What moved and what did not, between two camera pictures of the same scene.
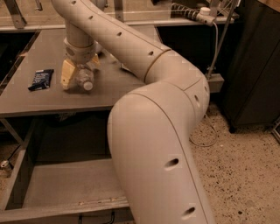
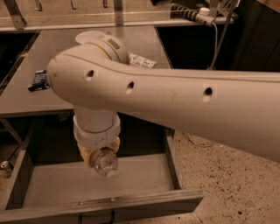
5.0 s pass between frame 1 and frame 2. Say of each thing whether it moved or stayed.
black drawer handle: stayed
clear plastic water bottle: moved
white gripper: moved
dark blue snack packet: stayed
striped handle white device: stayed
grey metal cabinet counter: stayed
